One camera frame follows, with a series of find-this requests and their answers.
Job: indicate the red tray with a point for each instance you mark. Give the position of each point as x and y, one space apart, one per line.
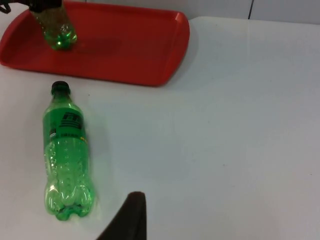
120 47

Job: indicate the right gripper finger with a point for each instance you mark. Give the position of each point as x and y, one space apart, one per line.
127 220

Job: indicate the green plastic bottle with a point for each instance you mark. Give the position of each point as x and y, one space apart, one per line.
67 150
58 32

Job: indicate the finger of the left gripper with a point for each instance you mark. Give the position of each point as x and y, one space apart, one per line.
45 5

